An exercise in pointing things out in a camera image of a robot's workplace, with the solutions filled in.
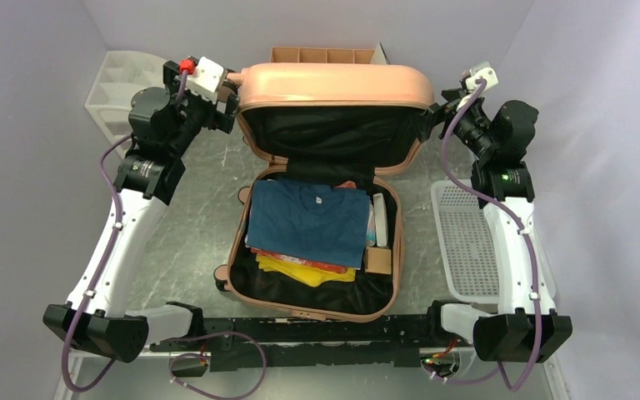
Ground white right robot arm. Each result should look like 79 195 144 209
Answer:
436 79 573 392

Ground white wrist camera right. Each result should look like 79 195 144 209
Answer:
460 62 499 94

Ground white plastic drawer organizer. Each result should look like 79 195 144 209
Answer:
85 51 165 112

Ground white plastic mesh basket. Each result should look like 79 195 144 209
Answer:
430 180 499 304

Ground orange plastic file rack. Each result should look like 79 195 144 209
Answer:
270 47 388 65

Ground blue garment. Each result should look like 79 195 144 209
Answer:
245 179 370 269

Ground pink hard-shell suitcase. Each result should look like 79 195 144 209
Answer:
217 62 434 323

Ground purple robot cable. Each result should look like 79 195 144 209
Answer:
60 132 268 399

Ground yellow folded garment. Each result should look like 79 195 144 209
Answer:
256 256 356 288

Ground red garment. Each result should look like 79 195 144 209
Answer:
255 250 348 273

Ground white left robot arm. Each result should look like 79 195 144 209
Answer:
42 57 239 363

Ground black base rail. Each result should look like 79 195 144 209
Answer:
148 314 472 372

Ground small brown cardboard box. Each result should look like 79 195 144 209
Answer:
363 247 393 276

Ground white flat book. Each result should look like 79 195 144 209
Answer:
372 193 388 248

